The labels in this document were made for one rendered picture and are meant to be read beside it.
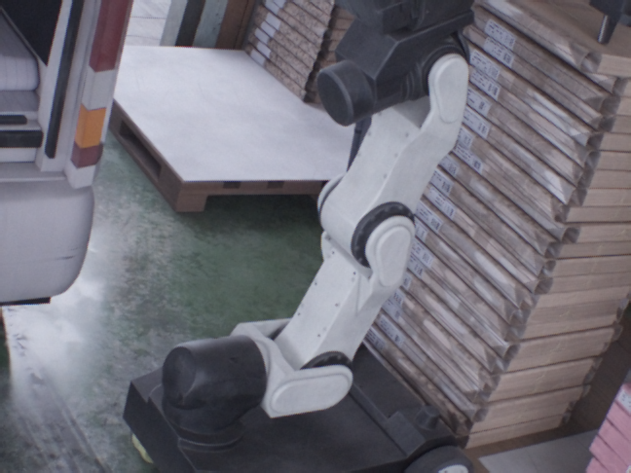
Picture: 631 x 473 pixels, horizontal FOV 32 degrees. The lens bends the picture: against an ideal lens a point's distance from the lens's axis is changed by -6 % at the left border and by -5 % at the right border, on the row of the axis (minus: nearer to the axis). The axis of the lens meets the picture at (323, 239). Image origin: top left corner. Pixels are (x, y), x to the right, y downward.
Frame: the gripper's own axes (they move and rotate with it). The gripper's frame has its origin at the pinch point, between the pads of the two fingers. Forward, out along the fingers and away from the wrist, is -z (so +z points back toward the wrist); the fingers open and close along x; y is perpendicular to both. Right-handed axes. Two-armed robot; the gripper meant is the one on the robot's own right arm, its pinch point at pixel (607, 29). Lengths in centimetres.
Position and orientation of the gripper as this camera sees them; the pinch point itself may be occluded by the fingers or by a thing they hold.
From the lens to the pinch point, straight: 230.2
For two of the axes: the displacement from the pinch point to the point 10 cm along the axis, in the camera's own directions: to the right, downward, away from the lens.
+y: -8.1, 0.3, -5.8
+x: -5.1, -5.2, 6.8
